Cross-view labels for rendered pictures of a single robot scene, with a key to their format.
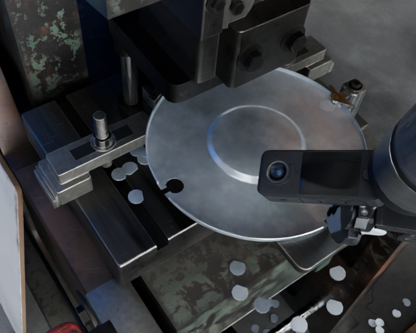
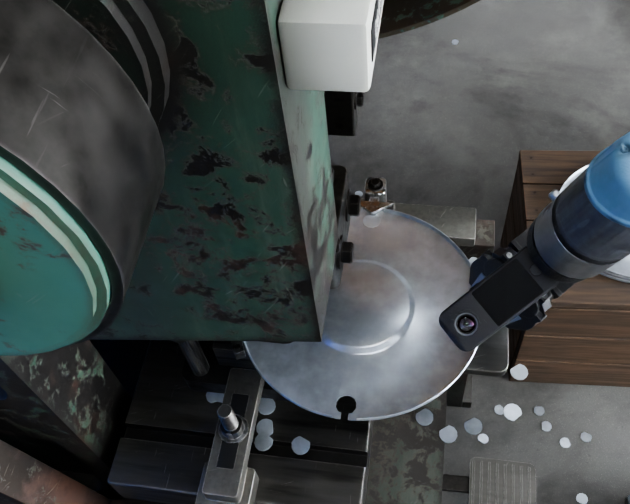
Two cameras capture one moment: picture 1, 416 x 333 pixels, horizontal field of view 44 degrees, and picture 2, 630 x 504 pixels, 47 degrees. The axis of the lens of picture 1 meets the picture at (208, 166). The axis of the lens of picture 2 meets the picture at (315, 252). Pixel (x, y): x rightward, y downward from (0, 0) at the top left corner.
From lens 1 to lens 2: 33 cm
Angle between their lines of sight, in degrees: 19
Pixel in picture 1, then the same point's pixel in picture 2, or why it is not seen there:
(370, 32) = not seen: hidden behind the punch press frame
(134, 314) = not seen: outside the picture
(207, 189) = (372, 381)
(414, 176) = (606, 257)
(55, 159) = (214, 487)
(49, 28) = (77, 378)
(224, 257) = (405, 419)
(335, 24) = not seen: hidden behind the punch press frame
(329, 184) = (514, 299)
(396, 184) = (587, 268)
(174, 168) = (328, 391)
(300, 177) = (487, 313)
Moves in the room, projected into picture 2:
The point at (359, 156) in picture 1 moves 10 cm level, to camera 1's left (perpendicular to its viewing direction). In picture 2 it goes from (517, 262) to (441, 327)
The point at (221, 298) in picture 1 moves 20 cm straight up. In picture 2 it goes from (440, 453) to (452, 386)
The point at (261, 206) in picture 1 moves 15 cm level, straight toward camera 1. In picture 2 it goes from (424, 353) to (507, 466)
